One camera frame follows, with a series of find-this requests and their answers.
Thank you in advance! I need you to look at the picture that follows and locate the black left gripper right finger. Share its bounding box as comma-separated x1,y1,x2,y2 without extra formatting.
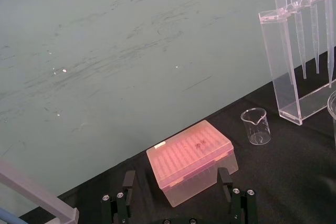
217,167,257,224

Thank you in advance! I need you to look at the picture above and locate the small clear glass beaker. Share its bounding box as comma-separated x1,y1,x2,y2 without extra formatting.
240,107,271,146

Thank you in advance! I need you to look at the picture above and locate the black table cloth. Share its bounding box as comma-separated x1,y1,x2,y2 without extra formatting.
18,48,336,224

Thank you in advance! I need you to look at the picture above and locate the blue cable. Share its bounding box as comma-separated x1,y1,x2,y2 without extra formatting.
0,206,21,224

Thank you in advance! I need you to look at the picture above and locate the clear acrylic pipette rack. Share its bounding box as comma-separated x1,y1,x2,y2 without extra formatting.
258,0,336,126

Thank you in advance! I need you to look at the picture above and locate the large clear glass beaker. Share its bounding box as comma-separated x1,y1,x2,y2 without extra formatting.
327,90,336,145

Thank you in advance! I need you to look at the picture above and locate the pink translucent pipette tip box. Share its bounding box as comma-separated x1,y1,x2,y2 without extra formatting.
146,120,239,208

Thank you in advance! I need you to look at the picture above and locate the clear plastic transfer pipette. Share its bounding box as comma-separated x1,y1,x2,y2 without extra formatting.
273,0,295,85
304,0,320,74
288,0,308,80
321,0,336,89

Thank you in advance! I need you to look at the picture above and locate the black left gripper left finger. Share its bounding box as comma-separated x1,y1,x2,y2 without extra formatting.
101,169,137,224

